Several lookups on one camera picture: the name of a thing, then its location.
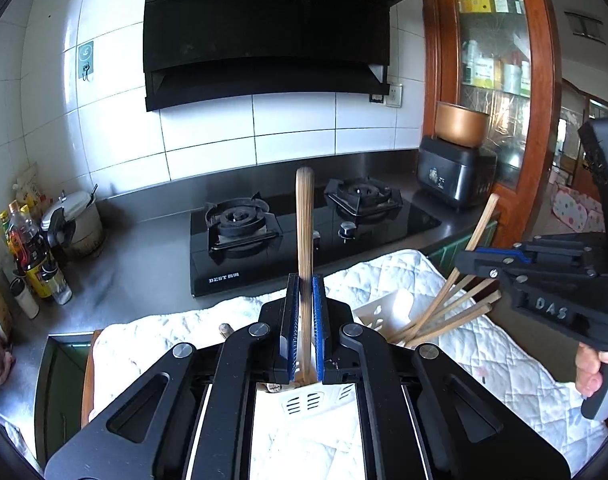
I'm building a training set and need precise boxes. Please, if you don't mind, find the wooden chopstick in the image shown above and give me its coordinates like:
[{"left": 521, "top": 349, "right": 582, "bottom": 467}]
[
  {"left": 218, "top": 323, "right": 234, "bottom": 339},
  {"left": 402, "top": 193, "right": 499, "bottom": 346},
  {"left": 404, "top": 290, "right": 502, "bottom": 348},
  {"left": 396, "top": 278, "right": 498, "bottom": 347},
  {"left": 385, "top": 269, "right": 474, "bottom": 344},
  {"left": 295, "top": 167, "right": 316, "bottom": 386}
]

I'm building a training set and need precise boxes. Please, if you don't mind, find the person right hand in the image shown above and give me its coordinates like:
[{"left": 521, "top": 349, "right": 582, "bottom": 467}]
[{"left": 575, "top": 342, "right": 608, "bottom": 398}]

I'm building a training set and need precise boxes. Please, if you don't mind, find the white quilted table cloth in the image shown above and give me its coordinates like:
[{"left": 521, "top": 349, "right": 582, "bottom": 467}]
[{"left": 90, "top": 249, "right": 608, "bottom": 479}]

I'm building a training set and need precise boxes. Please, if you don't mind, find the white plastic utensil holder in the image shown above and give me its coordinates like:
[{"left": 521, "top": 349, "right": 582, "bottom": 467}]
[{"left": 255, "top": 280, "right": 414, "bottom": 440}]

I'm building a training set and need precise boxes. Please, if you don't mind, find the copper inner pot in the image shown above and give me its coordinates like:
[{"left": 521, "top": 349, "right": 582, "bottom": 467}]
[{"left": 435, "top": 102, "right": 490, "bottom": 148}]

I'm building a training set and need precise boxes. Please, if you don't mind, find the black gas stove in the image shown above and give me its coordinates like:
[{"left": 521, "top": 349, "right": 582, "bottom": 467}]
[{"left": 188, "top": 174, "right": 443, "bottom": 298}]

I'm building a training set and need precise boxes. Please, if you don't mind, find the dark sauce bottle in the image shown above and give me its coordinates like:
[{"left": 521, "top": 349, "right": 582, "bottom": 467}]
[{"left": 36, "top": 248, "right": 73, "bottom": 306}]

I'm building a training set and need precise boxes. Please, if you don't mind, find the wooden glass cabinet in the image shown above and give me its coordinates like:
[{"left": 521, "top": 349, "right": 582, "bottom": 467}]
[{"left": 424, "top": 0, "right": 561, "bottom": 246}]

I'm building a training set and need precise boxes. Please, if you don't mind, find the steel pot with lid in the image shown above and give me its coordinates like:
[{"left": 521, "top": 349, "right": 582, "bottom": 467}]
[{"left": 40, "top": 188, "right": 106, "bottom": 261}]

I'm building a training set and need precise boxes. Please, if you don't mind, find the oil bottle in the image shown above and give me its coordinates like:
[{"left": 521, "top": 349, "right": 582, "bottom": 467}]
[{"left": 8, "top": 200, "right": 51, "bottom": 299}]

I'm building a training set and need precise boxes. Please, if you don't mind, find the black range hood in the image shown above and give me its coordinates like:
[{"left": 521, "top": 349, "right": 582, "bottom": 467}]
[{"left": 142, "top": 0, "right": 403, "bottom": 110}]

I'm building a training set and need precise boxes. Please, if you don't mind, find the white wall socket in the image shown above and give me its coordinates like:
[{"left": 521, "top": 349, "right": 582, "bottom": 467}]
[{"left": 384, "top": 84, "right": 403, "bottom": 108}]

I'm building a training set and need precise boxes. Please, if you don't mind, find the green wall hook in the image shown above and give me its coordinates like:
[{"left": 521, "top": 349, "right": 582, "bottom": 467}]
[{"left": 77, "top": 41, "right": 94, "bottom": 81}]

